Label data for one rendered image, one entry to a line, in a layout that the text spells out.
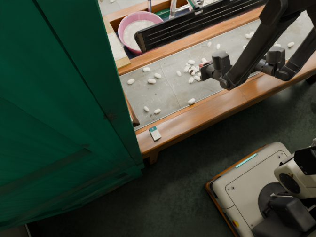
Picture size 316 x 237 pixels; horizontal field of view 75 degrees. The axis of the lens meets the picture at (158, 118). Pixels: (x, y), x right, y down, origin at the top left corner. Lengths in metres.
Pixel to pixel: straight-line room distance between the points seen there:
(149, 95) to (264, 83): 0.59
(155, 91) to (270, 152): 0.96
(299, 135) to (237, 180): 0.85
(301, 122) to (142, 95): 1.56
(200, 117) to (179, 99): 0.14
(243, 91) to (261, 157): 0.63
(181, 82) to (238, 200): 0.85
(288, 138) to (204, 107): 1.19
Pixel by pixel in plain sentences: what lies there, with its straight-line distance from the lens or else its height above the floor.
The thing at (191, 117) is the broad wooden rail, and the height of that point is 0.76.
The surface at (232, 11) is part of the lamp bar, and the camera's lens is 0.95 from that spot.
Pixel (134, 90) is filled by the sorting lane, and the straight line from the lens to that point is 1.06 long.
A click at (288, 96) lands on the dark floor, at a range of 2.25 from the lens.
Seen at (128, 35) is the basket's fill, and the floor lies 0.73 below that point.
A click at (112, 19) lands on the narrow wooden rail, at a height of 0.76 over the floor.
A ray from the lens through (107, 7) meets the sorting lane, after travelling 1.40.
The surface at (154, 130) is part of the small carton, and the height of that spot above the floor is 0.79.
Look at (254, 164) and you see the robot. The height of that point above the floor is 0.28.
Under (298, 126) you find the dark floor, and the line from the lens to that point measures 2.18.
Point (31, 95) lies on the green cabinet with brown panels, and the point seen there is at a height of 1.53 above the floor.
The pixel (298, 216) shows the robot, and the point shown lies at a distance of 1.13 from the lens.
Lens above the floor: 1.69
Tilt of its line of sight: 71 degrees down
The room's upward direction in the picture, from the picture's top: 6 degrees clockwise
